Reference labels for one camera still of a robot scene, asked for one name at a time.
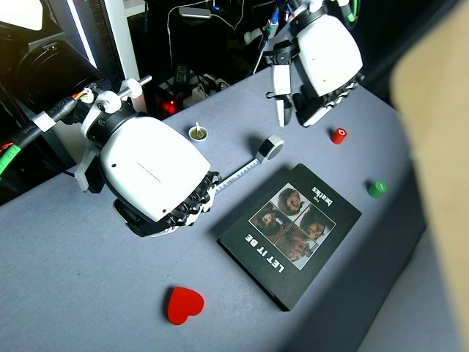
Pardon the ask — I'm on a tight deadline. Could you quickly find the grey tape measure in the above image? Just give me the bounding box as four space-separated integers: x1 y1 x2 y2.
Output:
215 134 285 195

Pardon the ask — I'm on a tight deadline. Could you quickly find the black Beatles album box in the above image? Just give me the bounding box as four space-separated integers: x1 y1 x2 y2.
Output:
216 163 363 312

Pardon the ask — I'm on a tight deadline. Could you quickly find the small cup with stick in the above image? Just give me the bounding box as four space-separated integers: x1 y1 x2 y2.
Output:
188 122 209 142

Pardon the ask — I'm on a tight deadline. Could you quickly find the white power strip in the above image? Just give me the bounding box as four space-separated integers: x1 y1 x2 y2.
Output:
158 72 232 119

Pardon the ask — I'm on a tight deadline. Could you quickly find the black power brick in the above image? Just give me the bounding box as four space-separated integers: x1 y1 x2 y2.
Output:
173 63 191 88

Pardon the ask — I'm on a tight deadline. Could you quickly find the grey table cloth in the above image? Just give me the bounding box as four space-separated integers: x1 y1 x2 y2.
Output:
0 67 469 352

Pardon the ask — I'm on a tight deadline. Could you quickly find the red heart block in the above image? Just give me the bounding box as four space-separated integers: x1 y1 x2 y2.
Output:
163 286 205 326

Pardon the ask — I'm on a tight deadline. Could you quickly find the silver adapter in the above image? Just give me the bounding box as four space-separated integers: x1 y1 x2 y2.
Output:
178 7 213 19

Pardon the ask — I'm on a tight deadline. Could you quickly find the green cylinder block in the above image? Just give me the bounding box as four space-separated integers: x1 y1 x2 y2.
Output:
367 180 388 199

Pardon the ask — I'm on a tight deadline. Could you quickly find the tan board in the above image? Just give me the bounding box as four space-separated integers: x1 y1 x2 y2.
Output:
390 0 469 320

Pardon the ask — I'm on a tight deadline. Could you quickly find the white vertical post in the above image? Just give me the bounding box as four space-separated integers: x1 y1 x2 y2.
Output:
104 0 149 113

